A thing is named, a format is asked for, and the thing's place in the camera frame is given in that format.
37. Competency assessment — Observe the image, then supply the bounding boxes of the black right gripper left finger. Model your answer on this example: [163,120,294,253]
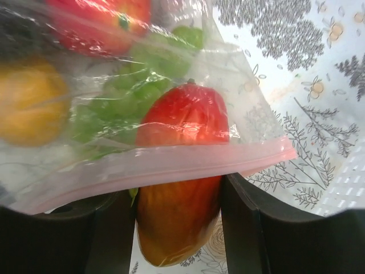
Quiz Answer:
[1,191,135,273]

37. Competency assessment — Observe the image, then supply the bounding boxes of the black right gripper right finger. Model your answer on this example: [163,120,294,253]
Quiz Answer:
[221,174,364,274]

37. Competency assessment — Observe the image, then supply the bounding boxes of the green fake grapes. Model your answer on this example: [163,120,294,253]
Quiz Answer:
[70,25,204,160]

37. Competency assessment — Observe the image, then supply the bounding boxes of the orange red fake mango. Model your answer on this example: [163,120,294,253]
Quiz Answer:
[136,79,229,267]

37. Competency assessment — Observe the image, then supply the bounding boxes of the clear zip top bag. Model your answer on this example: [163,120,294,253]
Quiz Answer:
[1,1,296,215]

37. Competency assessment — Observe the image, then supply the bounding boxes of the yellow fake bell pepper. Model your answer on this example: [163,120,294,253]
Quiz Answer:
[1,57,71,147]

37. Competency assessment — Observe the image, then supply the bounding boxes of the red fake tomato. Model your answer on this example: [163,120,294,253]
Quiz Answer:
[45,0,151,56]

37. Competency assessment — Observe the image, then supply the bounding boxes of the dark purple fake eggplant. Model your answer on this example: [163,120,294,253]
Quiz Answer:
[1,9,53,62]

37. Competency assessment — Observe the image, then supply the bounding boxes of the white perforated plastic basket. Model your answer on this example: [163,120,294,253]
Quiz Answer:
[312,142,364,217]

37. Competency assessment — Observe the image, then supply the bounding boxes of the floral patterned tablecloth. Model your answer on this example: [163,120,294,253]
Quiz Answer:
[130,1,364,273]

